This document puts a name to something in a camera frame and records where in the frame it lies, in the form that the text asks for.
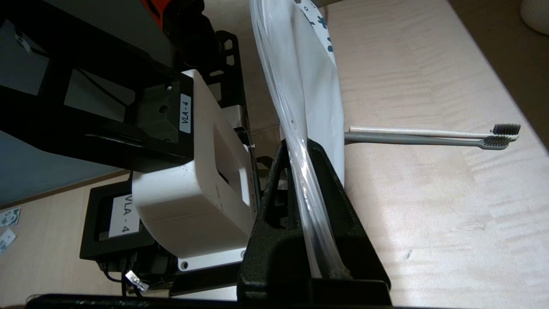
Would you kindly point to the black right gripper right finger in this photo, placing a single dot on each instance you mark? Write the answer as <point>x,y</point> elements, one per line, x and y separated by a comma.
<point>351,244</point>

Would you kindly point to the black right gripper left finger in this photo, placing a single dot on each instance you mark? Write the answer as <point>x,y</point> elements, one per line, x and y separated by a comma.
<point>270,257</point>

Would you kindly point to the white pouch blue horse print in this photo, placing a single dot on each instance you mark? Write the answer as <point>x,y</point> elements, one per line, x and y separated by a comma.
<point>313,86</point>

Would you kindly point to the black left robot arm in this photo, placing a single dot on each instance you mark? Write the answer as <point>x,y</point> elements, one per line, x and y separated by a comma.
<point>188,25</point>

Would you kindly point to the black white robot torso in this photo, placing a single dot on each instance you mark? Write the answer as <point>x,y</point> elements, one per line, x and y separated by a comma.
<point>184,193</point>

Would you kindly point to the grey toothbrush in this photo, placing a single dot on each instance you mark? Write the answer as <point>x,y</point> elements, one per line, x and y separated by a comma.
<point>420,139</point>

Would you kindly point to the white toothbrush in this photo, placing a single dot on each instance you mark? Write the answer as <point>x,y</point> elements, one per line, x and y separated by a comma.
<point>420,131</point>

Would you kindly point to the blue-print paper scrap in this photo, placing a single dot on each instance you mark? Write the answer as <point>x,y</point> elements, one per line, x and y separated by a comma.
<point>9,216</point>
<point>6,240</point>

